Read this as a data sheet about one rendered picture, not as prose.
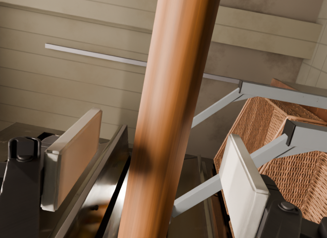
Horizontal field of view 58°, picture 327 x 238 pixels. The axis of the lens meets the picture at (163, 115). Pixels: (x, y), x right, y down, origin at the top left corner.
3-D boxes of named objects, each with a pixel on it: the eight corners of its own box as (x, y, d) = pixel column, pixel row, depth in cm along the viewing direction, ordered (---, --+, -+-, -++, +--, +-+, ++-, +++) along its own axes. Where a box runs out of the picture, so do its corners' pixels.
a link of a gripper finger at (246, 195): (254, 190, 12) (272, 193, 12) (228, 132, 19) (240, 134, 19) (236, 248, 13) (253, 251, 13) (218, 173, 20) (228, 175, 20)
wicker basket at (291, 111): (291, 229, 124) (226, 217, 124) (257, 169, 178) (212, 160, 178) (330, 121, 110) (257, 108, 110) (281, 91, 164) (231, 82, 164)
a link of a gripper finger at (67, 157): (55, 213, 13) (39, 210, 13) (98, 150, 20) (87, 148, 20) (60, 153, 12) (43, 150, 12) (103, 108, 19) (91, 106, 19)
